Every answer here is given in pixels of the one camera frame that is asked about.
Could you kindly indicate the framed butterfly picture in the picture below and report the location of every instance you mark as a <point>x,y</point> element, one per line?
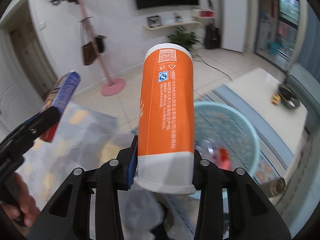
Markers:
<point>154,21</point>

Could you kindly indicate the small black bag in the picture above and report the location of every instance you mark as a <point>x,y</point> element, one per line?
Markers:
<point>100,43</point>

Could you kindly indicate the teal bucket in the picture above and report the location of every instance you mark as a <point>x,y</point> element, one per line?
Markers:
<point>273,48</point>

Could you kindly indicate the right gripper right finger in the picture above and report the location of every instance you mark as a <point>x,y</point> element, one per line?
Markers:
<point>197,169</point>

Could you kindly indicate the white red wall box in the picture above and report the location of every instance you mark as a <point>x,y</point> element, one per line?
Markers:
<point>203,13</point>

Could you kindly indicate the small brass jar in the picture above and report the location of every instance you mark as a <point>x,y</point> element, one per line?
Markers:
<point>274,187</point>

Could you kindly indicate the black acoustic guitar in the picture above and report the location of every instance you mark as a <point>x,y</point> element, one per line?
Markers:
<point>212,38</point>

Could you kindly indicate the potted green plant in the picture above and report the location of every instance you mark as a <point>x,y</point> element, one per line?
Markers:
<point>187,39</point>

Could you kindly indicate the red plastic wrapper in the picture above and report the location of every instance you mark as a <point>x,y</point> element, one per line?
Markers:
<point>223,159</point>

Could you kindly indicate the person's left hand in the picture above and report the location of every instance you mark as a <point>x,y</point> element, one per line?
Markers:
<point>26,204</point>

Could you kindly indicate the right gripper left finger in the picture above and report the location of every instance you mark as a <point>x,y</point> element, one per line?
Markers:
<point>131,162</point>

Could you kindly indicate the brown tote bag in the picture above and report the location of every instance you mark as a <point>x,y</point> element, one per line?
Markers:
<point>87,34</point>

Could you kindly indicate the light blue plastic basket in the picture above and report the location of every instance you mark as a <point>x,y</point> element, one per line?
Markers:
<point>221,126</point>

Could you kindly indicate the blue curtain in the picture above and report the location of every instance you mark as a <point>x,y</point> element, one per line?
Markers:
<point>309,54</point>

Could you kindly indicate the patterned round pouf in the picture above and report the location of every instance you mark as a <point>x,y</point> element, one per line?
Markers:
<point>88,139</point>

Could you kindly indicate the white curved wall shelf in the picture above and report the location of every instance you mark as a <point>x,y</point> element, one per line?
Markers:
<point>182,24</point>

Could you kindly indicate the white coffee table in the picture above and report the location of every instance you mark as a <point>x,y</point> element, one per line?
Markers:
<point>285,127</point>

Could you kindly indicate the colourful puzzle cube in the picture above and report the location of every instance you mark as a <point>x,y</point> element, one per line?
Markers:
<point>276,99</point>

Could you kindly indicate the dark ashtray bowl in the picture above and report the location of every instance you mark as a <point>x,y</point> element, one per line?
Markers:
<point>288,97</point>

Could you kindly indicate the white refrigerator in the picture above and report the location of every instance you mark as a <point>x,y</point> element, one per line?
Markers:
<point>234,25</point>

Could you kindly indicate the teal sofa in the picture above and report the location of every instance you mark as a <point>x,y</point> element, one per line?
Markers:
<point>307,89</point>

